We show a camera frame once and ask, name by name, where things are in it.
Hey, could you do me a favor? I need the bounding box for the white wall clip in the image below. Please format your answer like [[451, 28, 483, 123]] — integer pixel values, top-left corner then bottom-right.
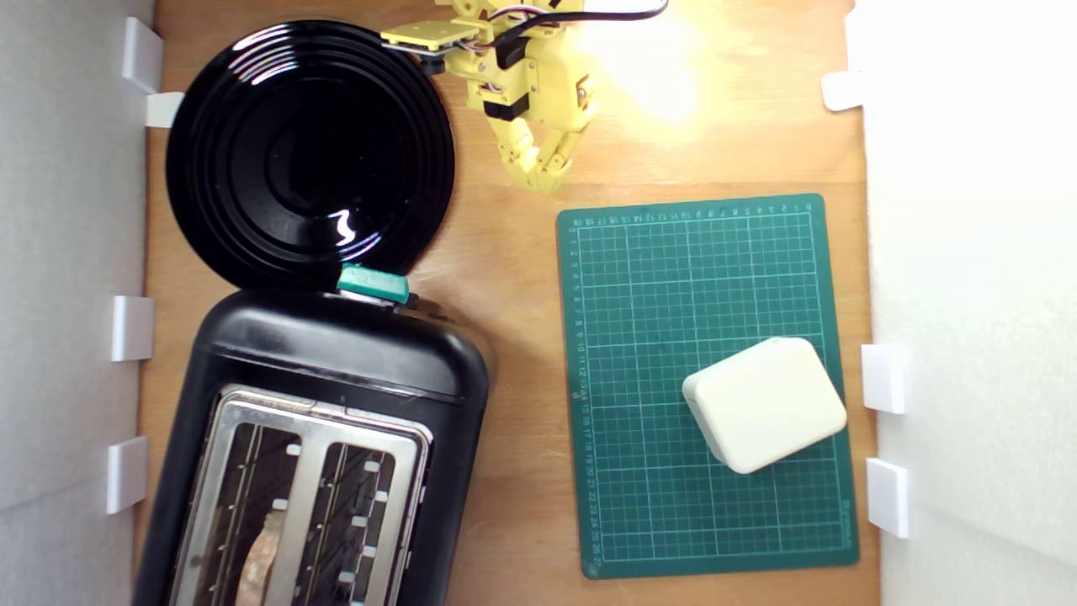
[[865, 457, 911, 540], [105, 435, 150, 516], [122, 17, 165, 95], [145, 91, 184, 129], [111, 295, 156, 363], [820, 70, 866, 113], [860, 343, 910, 415]]

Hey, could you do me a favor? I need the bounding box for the green cutting mat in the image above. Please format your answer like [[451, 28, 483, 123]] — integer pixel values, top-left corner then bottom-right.
[[555, 194, 861, 580]]

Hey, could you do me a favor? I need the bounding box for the black two-slot toaster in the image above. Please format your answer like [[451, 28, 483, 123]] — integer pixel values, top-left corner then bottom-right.
[[130, 286, 493, 606]]

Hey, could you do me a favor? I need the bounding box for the green toaster lever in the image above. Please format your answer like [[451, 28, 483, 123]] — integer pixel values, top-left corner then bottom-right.
[[337, 263, 411, 306]]

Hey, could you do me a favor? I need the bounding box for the white block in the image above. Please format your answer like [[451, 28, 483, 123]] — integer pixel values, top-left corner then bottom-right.
[[682, 337, 849, 476]]

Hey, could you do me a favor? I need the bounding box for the black round plate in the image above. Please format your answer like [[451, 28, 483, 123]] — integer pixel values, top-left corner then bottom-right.
[[166, 19, 456, 292]]

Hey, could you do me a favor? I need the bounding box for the brown bread slice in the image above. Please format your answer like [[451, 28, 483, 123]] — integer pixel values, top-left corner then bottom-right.
[[236, 509, 287, 606]]

